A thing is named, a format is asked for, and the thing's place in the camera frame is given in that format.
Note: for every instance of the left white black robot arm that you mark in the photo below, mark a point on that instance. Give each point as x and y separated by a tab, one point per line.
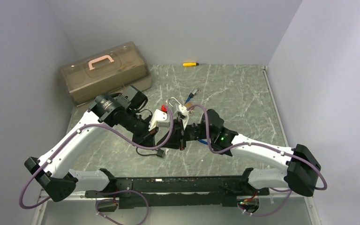
119	113

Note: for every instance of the translucent brown toolbox pink handle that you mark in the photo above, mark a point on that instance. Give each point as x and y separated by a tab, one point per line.
111	70

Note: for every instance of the aluminium frame rail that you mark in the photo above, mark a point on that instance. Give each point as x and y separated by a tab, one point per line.
244	96

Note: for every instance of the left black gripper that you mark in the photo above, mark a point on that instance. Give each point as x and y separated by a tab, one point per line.
146	138

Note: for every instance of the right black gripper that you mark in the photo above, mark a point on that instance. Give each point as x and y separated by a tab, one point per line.
177	138

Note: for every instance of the small black cable lock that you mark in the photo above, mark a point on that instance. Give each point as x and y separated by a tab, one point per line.
159	153

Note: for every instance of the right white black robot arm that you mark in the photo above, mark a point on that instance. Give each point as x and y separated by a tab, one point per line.
295	169

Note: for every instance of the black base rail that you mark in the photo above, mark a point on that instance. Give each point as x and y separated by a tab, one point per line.
133	192

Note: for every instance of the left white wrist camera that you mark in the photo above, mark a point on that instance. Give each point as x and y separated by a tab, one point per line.
159	119

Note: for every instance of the brass padlock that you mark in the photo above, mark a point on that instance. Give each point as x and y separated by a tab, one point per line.
174	103

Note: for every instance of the blue cable lock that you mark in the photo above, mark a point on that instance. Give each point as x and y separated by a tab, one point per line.
190	96

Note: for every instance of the yellow handled screwdriver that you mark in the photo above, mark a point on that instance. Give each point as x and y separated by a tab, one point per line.
190	64

